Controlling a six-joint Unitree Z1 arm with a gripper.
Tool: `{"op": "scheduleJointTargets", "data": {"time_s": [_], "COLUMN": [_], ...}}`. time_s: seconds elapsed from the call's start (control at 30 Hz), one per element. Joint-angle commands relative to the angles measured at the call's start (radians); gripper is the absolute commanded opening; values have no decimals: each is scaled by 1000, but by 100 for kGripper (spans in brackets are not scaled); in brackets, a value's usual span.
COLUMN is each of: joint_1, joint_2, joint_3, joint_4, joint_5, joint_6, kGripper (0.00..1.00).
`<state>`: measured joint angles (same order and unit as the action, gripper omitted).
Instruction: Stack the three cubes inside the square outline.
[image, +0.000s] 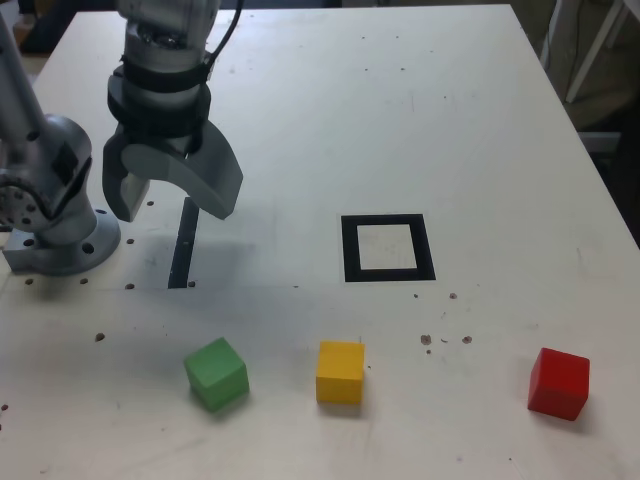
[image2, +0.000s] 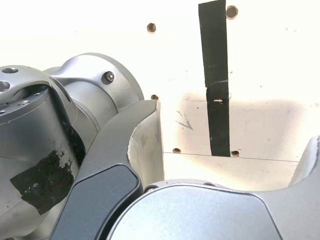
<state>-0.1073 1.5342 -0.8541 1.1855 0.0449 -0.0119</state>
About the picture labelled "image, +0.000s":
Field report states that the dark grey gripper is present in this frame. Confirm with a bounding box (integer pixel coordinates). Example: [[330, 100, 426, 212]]
[[102, 122, 245, 224]]

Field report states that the red cube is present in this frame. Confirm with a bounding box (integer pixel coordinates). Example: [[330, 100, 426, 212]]
[[527, 347, 591, 422]]

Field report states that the black tape square outline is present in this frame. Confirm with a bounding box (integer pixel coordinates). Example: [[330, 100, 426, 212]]
[[340, 213, 437, 284]]

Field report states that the white metal frame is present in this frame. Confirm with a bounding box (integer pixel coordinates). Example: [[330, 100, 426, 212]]
[[566, 0, 632, 104]]

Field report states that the black tape strip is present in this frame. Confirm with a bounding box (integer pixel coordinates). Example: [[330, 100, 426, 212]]
[[167, 196, 201, 290]]

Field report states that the green cube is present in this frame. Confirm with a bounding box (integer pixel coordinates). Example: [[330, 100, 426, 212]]
[[183, 337, 250, 414]]

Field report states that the black cable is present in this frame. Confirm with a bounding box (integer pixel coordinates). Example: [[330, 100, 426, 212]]
[[202, 0, 246, 76]]

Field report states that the yellow cube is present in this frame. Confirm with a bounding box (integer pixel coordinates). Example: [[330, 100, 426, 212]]
[[315, 340, 367, 405]]

